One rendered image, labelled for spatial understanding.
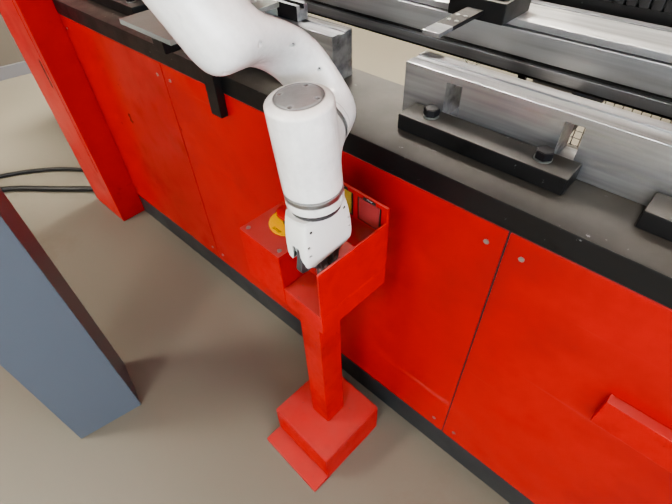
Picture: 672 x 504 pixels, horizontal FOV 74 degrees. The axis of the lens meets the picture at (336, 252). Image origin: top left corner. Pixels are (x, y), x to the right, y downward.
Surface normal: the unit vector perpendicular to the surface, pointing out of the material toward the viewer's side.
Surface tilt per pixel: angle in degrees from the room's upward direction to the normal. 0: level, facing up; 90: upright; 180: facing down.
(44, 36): 90
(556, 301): 90
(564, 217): 0
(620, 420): 90
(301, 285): 0
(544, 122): 90
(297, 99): 5
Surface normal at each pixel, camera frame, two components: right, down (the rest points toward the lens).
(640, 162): -0.68, 0.54
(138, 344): -0.03, -0.70
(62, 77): 0.73, 0.47
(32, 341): 0.58, 0.57
